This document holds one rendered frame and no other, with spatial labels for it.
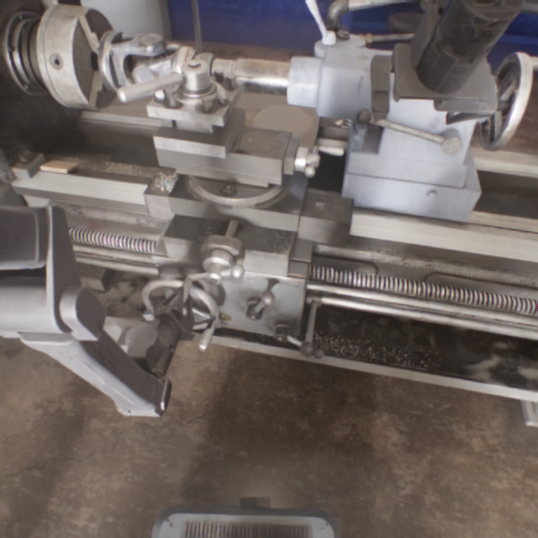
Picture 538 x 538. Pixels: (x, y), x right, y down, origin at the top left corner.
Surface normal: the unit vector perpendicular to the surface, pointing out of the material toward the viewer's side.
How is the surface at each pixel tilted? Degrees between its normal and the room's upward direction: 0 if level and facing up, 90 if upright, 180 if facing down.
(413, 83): 30
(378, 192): 90
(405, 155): 66
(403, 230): 36
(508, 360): 0
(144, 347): 3
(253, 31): 90
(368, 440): 0
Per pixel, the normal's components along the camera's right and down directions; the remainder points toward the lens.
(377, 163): -0.16, 0.35
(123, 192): -0.10, -0.09
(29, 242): 0.95, 0.08
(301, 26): -0.19, 0.75
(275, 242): 0.02, -0.65
